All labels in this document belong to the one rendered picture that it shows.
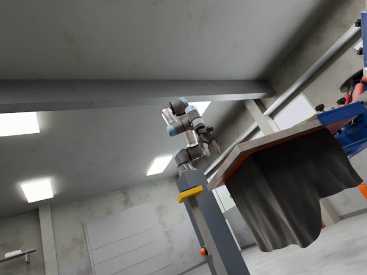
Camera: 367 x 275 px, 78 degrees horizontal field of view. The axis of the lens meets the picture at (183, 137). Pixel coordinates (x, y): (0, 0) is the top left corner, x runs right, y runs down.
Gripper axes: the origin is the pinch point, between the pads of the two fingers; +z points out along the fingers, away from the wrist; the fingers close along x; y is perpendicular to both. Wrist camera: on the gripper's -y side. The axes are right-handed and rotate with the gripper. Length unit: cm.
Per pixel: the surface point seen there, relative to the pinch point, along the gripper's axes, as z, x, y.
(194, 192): 15.4, 18.1, 5.2
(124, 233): -82, 90, 761
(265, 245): 53, -9, 12
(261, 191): 29.5, -7.1, -13.3
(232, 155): 10.9, 2.3, -22.1
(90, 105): -203, 65, 187
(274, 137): 11.6, -16.6, -29.7
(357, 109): 12, -70, -31
